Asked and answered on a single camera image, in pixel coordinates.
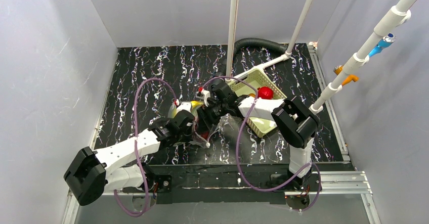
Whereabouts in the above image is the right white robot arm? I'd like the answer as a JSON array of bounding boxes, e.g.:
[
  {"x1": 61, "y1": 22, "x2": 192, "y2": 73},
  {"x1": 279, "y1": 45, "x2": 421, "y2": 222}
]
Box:
[{"x1": 196, "y1": 78, "x2": 319, "y2": 188}]

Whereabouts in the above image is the clear zip top bag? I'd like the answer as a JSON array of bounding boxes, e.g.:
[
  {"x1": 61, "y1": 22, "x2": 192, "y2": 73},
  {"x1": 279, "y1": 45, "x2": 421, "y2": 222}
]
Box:
[{"x1": 167, "y1": 99, "x2": 224, "y2": 149}]

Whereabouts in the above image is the black corrugated hose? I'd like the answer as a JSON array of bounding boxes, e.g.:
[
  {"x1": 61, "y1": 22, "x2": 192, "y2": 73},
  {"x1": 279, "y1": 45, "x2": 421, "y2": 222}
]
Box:
[{"x1": 218, "y1": 37, "x2": 288, "y2": 77}]

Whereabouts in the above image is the white pvc pipe right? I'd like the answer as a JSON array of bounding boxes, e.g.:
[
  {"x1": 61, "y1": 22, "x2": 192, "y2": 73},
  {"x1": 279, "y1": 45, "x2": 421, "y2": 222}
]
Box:
[{"x1": 309, "y1": 0, "x2": 417, "y2": 114}]

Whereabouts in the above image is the light green plastic basket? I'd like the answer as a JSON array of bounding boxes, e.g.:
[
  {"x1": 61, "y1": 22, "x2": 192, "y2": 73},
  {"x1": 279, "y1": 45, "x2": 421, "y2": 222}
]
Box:
[{"x1": 227, "y1": 69, "x2": 287, "y2": 138}]

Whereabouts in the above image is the dark red fake fruit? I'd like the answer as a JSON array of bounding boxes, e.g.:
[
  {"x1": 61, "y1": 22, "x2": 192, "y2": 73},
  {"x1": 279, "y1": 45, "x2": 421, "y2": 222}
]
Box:
[{"x1": 200, "y1": 131, "x2": 209, "y2": 140}]

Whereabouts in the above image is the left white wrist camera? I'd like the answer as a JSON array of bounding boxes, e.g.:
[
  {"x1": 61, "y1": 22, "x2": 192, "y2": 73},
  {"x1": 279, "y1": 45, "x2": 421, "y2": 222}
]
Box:
[{"x1": 173, "y1": 100, "x2": 194, "y2": 116}]

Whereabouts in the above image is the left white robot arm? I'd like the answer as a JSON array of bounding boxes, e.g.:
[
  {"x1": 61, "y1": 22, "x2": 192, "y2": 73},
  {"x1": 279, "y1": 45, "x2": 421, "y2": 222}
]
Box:
[{"x1": 64, "y1": 111, "x2": 195, "y2": 206}]

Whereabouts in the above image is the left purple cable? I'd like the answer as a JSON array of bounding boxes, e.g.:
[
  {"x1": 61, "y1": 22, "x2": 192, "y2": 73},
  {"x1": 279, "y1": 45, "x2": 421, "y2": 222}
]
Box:
[{"x1": 113, "y1": 77, "x2": 178, "y2": 218}]

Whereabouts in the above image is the purple cable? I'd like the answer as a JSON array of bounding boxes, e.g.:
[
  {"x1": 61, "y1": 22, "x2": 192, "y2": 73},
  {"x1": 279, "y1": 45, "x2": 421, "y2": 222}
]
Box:
[
  {"x1": 113, "y1": 77, "x2": 178, "y2": 218},
  {"x1": 201, "y1": 76, "x2": 322, "y2": 212}
]

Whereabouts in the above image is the orange clamp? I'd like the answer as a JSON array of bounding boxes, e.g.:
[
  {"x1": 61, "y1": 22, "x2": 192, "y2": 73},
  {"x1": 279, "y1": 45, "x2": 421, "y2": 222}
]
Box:
[{"x1": 333, "y1": 65, "x2": 359, "y2": 87}]

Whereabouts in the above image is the red fake apple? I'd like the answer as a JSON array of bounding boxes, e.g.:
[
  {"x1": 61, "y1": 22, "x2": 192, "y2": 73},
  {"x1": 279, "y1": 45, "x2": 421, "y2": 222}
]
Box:
[{"x1": 258, "y1": 86, "x2": 274, "y2": 100}]

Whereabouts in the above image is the yellow fake banana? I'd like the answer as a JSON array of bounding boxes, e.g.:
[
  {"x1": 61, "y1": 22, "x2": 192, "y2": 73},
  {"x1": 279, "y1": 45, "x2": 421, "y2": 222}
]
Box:
[{"x1": 190, "y1": 101, "x2": 204, "y2": 111}]

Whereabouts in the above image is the aluminium frame rail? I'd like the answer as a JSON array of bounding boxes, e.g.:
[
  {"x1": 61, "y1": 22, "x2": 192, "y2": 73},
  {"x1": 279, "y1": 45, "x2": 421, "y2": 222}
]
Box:
[{"x1": 63, "y1": 171, "x2": 380, "y2": 223}]

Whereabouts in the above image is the white pvc pipe frame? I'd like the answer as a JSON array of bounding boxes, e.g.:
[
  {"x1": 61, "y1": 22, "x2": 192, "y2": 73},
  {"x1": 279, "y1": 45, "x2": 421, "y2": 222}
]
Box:
[{"x1": 219, "y1": 0, "x2": 314, "y2": 76}]

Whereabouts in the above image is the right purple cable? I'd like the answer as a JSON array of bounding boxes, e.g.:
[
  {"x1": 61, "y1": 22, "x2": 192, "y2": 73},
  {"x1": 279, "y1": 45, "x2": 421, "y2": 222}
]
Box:
[{"x1": 201, "y1": 76, "x2": 322, "y2": 212}]

